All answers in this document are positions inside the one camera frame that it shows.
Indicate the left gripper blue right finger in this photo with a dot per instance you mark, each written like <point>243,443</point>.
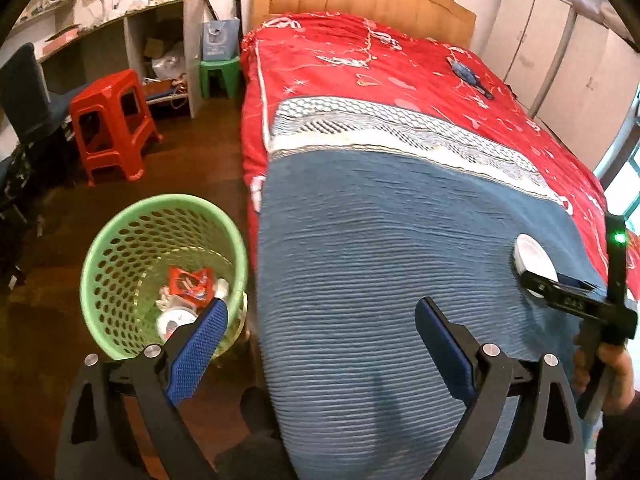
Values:
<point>477,374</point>

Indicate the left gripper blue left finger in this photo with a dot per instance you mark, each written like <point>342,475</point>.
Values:
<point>164,375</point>

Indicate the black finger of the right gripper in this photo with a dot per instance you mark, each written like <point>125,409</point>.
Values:
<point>569,295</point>

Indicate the clear cup with printed lid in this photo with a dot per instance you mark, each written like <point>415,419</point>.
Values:
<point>173,318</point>

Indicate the white round lid trash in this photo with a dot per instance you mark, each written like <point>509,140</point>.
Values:
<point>528,255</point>

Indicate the red snack wrapper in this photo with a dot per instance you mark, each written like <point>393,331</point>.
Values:
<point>196,288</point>

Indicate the green perforated trash basket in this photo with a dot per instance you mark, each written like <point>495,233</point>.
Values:
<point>129,260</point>

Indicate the person right hand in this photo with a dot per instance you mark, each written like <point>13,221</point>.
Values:
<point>618,373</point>

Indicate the blue ribbed blanket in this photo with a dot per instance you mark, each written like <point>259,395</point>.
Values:
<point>356,393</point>

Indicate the white wardrobe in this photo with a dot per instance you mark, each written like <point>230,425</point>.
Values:
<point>578,77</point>

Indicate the blue object on bed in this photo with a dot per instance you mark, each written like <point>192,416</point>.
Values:
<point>468,76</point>

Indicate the red plastic stool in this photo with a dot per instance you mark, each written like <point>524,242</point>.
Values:
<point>112,123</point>

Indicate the dark blue chair near shelf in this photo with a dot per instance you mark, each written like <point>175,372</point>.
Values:
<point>37,115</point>

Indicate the white plastic bag under desk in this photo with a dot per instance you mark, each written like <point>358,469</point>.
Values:
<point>171,65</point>

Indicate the green plastic stool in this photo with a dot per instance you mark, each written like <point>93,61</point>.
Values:
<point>225,73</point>

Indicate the white desk shelving unit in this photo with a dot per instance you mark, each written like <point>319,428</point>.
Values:
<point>79,41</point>

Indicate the light blue paper bag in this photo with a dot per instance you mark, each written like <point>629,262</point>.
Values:
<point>220,40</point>

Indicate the red floral bed quilt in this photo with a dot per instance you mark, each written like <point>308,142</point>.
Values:
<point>400,70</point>

